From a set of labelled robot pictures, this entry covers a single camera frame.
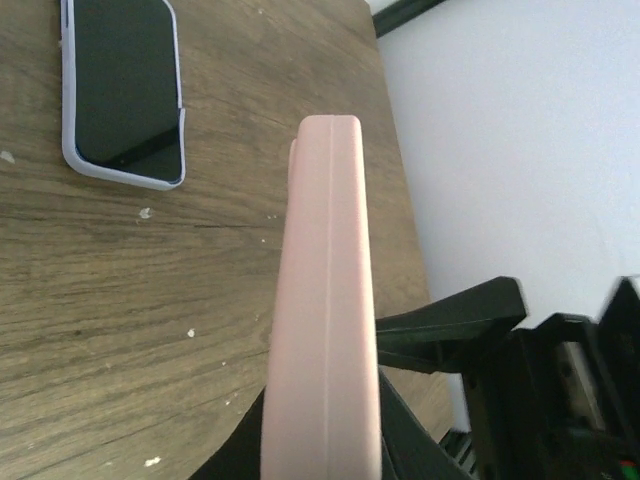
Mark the right black frame post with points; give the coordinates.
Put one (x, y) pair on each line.
(400, 12)

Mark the phone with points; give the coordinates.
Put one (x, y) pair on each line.
(123, 118)

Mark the pink phone case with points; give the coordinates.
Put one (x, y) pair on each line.
(321, 416)

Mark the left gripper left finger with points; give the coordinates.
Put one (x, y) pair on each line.
(239, 456)

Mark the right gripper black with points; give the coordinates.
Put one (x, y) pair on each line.
(558, 401)

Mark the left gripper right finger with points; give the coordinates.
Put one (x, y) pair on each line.
(408, 451)

